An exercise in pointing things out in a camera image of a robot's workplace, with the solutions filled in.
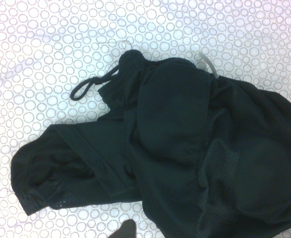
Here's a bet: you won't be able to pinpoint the white circle-patterned bedsheet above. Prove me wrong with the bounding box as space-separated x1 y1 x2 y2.
0 0 291 238

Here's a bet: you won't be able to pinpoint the black shorts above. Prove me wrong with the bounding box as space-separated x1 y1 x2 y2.
11 49 291 238

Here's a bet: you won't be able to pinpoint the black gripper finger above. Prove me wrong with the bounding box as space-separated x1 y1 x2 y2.
113 219 137 238

